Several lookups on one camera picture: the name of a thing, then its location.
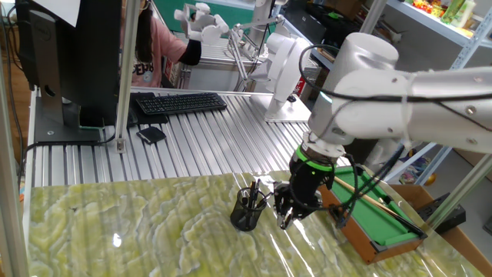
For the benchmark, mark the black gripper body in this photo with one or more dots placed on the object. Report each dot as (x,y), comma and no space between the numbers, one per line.
(307,181)

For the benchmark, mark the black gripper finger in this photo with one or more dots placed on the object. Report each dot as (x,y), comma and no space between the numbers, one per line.
(307,209)
(281,200)

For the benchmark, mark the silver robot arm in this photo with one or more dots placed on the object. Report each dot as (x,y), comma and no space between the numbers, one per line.
(403,107)

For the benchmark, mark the white desktop robot arm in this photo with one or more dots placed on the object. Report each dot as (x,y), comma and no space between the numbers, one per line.
(286,61)

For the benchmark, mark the black sleeved forearm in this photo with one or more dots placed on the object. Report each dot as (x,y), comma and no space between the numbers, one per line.
(191,52)

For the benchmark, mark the short black pen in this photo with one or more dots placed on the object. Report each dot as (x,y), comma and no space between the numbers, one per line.
(266,198)

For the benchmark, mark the black clip pen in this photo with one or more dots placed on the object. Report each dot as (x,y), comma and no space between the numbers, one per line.
(253,194)

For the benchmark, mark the black mesh pen holder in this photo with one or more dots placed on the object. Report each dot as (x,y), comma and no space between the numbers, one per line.
(246,219)

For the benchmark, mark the wooden cue stick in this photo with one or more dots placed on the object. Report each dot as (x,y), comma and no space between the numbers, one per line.
(369,199)

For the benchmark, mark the mini pool table toy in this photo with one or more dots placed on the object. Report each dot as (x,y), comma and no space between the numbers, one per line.
(373,223)

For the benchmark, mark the colourful toy pile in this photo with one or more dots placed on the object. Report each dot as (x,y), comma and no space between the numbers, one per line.
(417,169)

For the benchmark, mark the silver aluminium case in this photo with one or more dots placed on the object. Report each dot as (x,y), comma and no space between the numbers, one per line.
(215,79)

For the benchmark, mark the black keyboard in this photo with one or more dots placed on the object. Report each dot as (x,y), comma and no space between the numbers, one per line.
(180,103)

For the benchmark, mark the black plastic stand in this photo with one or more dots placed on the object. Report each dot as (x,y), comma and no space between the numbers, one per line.
(451,219)

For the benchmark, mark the black wallet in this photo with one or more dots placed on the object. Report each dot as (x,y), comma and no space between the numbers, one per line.
(151,134)

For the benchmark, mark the green marble pattern mat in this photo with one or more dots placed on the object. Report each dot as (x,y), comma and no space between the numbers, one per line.
(134,231)

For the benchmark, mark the silver articulated stand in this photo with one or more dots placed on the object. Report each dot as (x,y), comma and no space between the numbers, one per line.
(240,42)

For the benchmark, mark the black mouse pad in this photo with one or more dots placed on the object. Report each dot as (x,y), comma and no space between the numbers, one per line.
(150,118)

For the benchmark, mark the brown cardboard box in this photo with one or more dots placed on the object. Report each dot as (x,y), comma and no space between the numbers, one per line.
(461,246)

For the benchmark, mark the black storage case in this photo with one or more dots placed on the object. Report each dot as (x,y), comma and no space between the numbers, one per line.
(303,21)

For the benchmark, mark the black computer mouse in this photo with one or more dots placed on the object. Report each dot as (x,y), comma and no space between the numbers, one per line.
(132,117)

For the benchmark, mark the white red carton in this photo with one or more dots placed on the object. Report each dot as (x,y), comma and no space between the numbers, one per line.
(171,69)

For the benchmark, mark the person in pink shirt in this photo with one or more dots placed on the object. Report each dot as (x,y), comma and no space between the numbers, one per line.
(165,46)

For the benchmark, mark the white metal shelf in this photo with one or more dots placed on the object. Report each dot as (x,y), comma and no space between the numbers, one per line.
(434,23)

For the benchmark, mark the red yellow snack packs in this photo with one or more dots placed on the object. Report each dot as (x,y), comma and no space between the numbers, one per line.
(426,5)

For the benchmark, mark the pale drink bottle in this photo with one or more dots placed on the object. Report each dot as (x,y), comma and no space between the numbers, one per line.
(464,14)

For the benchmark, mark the black computer monitor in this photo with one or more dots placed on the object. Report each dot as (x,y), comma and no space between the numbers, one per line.
(88,57)

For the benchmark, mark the white paper note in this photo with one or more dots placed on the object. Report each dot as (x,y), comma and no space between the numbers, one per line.
(57,9)

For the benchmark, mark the aluminium frame post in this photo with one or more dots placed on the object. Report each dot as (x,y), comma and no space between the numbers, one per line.
(9,215)
(128,77)
(373,15)
(461,192)

